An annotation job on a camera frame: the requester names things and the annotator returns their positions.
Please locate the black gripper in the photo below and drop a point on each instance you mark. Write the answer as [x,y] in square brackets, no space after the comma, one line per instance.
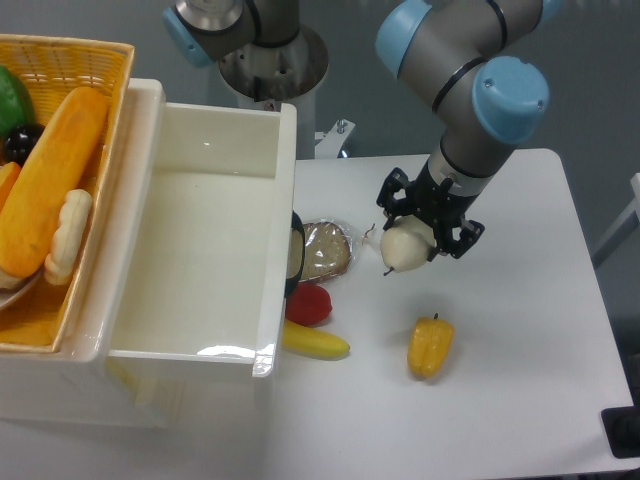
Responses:
[434,203]

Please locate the pale white pear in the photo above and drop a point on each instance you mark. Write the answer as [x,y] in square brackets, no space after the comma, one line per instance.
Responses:
[407,245]

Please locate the second grey robot arm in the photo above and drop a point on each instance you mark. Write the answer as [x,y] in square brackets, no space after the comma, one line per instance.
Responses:
[206,31]

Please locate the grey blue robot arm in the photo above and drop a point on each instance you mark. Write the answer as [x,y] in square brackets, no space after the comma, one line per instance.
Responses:
[452,59]

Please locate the open upper white drawer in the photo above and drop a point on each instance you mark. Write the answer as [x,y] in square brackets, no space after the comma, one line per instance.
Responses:
[205,286]

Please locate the white drawer cabinet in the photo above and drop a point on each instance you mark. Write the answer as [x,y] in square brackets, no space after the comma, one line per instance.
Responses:
[81,382]

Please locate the small twist tie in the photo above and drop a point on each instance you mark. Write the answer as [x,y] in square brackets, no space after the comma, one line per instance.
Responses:
[367,234]

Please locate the wrapped bread slice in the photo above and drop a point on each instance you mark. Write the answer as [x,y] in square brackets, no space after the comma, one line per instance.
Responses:
[331,248]

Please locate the yellow bell pepper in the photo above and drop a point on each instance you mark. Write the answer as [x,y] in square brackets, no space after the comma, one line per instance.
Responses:
[429,346]

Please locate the red bell pepper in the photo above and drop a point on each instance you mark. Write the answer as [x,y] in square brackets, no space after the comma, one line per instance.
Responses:
[308,305]

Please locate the yellow banana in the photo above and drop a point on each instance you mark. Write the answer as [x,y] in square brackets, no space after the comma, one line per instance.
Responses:
[314,343]

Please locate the black device at edge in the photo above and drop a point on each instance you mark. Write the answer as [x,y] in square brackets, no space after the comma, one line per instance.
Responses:
[621,426]

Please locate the small cream pastry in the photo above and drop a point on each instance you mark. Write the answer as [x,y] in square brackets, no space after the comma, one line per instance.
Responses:
[67,239]

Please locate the long orange baguette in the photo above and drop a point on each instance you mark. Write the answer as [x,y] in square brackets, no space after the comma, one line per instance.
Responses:
[54,167]

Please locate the yellow wicker basket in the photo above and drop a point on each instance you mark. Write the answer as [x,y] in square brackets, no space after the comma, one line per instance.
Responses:
[34,313]

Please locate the orange bread piece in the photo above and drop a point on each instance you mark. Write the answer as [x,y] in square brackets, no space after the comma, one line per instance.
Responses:
[9,174]

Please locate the green vegetable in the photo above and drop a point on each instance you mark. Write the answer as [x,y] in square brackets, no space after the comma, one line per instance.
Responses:
[16,107]

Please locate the black drawer handle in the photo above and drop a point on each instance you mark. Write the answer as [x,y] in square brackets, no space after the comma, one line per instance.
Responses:
[297,255]

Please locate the white frame at right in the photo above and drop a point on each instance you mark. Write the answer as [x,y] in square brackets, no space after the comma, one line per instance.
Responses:
[619,230]

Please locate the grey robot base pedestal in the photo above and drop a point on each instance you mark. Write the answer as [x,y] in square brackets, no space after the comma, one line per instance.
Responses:
[264,78]

